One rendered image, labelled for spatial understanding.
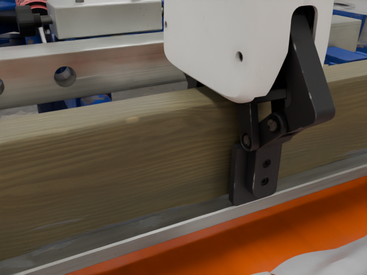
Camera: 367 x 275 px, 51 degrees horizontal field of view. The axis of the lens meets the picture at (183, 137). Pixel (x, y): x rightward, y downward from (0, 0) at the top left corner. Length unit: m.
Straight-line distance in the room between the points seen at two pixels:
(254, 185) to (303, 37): 0.09
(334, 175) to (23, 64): 0.29
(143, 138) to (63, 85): 0.23
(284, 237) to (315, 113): 0.13
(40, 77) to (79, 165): 0.22
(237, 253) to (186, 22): 0.15
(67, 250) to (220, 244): 0.11
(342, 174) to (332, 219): 0.04
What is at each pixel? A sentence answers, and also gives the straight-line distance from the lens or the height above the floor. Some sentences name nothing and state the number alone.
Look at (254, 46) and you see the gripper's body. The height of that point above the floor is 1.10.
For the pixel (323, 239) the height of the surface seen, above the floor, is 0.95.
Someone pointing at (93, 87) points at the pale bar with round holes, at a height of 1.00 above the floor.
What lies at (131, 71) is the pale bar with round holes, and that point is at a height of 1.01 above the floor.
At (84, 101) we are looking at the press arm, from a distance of 0.62.
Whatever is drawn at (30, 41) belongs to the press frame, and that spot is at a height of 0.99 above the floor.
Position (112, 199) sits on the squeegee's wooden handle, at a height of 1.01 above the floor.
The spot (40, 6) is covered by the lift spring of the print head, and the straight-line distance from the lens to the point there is 0.62.
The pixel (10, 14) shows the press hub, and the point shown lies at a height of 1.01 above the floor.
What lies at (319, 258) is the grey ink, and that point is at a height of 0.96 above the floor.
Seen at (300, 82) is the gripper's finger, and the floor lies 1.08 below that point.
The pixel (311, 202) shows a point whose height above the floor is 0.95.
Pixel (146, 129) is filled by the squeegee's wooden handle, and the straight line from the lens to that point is 0.20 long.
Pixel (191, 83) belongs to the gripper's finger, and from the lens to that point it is 0.25.
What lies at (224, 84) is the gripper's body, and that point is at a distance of 0.19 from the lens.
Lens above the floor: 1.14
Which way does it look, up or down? 27 degrees down
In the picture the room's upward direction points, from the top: straight up
